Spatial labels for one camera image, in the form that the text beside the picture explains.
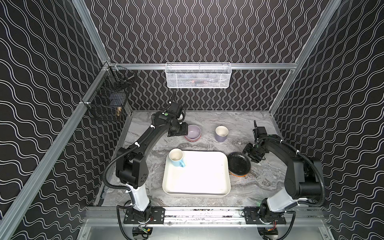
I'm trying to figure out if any black round plate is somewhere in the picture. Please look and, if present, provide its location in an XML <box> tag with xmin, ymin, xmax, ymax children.
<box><xmin>227</xmin><ymin>152</ymin><xmax>251</xmax><ymax>175</ymax></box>

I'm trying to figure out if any light blue ceramic mug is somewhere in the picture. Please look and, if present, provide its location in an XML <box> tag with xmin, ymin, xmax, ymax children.
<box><xmin>168</xmin><ymin>149</ymin><xmax>186</xmax><ymax>168</ymax></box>

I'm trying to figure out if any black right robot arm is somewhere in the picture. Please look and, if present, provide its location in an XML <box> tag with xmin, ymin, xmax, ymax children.
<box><xmin>243</xmin><ymin>121</ymin><xmax>326</xmax><ymax>223</ymax></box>

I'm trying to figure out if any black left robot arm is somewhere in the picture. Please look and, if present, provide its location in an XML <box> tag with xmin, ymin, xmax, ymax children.
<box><xmin>102</xmin><ymin>91</ymin><xmax>188</xmax><ymax>223</ymax></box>

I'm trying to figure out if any cream plastic bin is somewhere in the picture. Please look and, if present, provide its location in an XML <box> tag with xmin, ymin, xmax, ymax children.
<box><xmin>162</xmin><ymin>151</ymin><xmax>231</xmax><ymax>198</ymax></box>

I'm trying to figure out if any lilac ceramic bowl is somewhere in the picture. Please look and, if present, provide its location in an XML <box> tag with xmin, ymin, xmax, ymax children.
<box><xmin>185</xmin><ymin>125</ymin><xmax>202</xmax><ymax>142</ymax></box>

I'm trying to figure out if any orange plate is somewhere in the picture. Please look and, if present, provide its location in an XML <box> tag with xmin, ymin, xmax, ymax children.
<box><xmin>230</xmin><ymin>172</ymin><xmax>248</xmax><ymax>178</ymax></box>

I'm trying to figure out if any purple ceramic mug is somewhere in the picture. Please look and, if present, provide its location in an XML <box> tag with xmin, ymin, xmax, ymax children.
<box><xmin>215</xmin><ymin>126</ymin><xmax>229</xmax><ymax>143</ymax></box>

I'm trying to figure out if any white wire mesh basket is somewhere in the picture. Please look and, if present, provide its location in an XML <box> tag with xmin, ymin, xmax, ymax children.
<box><xmin>165</xmin><ymin>62</ymin><xmax>232</xmax><ymax>89</ymax></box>

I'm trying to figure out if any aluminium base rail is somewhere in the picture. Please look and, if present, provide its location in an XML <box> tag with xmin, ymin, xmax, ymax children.
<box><xmin>83</xmin><ymin>207</ymin><xmax>326</xmax><ymax>227</ymax></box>

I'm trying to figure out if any black wire basket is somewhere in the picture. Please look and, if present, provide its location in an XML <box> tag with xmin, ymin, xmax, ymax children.
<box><xmin>84</xmin><ymin>62</ymin><xmax>136</xmax><ymax>122</ymax></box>

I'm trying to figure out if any aluminium frame corner post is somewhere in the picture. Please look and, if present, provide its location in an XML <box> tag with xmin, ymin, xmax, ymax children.
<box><xmin>73</xmin><ymin>0</ymin><xmax>110</xmax><ymax>63</ymax></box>

